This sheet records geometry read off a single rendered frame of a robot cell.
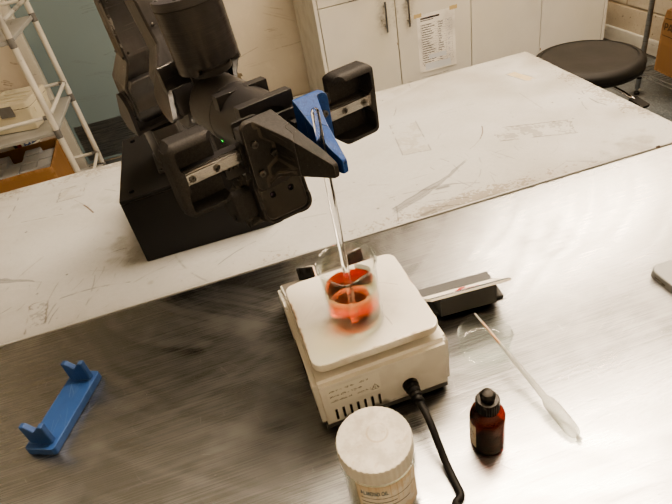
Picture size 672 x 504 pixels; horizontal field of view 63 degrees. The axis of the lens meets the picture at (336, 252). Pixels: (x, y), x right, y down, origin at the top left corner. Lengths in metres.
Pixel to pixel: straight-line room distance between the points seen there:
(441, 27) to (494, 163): 2.27
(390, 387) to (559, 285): 0.25
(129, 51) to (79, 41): 2.71
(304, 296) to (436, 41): 2.67
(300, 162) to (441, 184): 0.47
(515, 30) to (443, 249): 2.69
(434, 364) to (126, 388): 0.34
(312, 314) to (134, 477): 0.23
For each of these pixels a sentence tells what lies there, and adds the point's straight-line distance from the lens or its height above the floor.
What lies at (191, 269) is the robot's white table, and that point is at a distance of 0.79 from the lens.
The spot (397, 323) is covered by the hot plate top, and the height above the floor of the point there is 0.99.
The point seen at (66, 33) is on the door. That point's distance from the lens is 3.44.
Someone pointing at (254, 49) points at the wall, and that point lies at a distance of 3.46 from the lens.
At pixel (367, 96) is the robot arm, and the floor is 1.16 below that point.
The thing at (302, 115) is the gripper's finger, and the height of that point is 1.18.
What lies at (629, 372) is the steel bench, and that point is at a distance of 0.59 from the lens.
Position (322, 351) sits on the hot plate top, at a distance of 0.49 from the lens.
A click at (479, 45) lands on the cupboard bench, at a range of 3.26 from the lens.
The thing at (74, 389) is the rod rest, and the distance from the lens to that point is 0.68.
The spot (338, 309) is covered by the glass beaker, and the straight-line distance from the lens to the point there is 0.47.
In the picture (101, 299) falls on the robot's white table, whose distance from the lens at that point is 0.81.
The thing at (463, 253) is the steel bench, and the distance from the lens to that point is 0.71.
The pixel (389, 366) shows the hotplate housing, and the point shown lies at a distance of 0.50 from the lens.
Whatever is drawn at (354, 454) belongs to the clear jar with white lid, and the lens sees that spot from 0.43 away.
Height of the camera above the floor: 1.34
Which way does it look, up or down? 37 degrees down
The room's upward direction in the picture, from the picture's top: 12 degrees counter-clockwise
